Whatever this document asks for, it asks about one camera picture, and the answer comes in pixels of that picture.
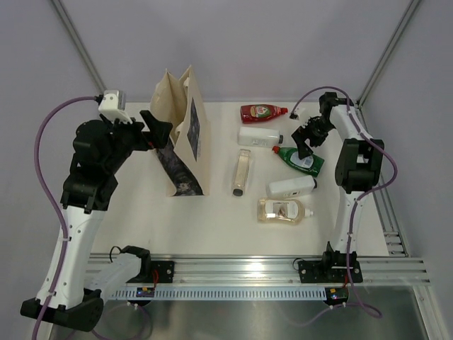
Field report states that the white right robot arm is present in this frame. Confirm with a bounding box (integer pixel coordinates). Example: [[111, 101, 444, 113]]
[[292, 86, 384, 283]]

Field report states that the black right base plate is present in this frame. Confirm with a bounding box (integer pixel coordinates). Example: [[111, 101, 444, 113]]
[[297, 260, 363, 284]]

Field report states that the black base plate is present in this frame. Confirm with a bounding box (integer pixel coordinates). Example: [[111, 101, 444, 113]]
[[297, 260, 363, 284], [127, 260, 175, 284]]

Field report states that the aluminium mounting rail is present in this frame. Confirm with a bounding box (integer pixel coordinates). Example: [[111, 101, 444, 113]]
[[151, 254, 430, 286]]

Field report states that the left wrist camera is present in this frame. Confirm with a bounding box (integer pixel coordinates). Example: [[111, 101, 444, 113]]
[[98, 90, 132, 123]]

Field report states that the beige canvas tote bag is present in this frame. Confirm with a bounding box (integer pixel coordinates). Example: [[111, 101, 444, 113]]
[[149, 66, 211, 197]]

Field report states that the right aluminium frame post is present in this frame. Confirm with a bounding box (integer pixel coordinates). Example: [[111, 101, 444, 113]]
[[357, 0, 423, 107]]

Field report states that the left aluminium frame post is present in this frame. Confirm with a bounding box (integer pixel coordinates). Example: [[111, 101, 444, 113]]
[[48, 0, 107, 94]]

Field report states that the green dish soap bottle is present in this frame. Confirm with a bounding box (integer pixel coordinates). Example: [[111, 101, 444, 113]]
[[272, 146, 324, 177]]

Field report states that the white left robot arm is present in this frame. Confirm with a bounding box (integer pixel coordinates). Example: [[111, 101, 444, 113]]
[[21, 110, 173, 332]]

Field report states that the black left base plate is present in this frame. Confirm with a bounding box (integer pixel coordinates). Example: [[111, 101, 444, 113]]
[[127, 260, 175, 284]]

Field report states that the small white bottle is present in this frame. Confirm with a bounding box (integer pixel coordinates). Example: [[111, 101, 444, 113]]
[[266, 176, 318, 199]]

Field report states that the clear rectangular bottle black cap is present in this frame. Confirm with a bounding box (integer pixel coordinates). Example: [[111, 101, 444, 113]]
[[232, 149, 251, 197]]

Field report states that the white bottle black cap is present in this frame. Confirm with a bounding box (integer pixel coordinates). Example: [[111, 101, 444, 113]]
[[238, 127, 284, 148]]

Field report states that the aluminium frame post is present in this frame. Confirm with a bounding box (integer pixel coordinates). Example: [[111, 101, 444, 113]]
[[48, 0, 107, 94], [357, 0, 423, 107]]

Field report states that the clear amber soap bottle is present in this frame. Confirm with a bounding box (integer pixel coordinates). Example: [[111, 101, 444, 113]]
[[257, 198, 314, 225]]

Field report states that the white slotted cable duct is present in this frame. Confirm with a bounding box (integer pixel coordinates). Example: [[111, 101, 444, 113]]
[[109, 286, 326, 301]]

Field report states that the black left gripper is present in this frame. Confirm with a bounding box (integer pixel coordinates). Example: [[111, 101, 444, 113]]
[[101, 110, 171, 174]]

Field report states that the right side aluminium rail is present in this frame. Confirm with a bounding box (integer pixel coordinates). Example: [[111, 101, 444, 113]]
[[372, 187, 410, 258]]

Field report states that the red dish soap bottle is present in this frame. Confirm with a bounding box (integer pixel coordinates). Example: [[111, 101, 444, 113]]
[[240, 104, 288, 124]]

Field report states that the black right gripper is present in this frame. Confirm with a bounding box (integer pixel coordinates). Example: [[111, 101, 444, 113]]
[[291, 118, 333, 160]]

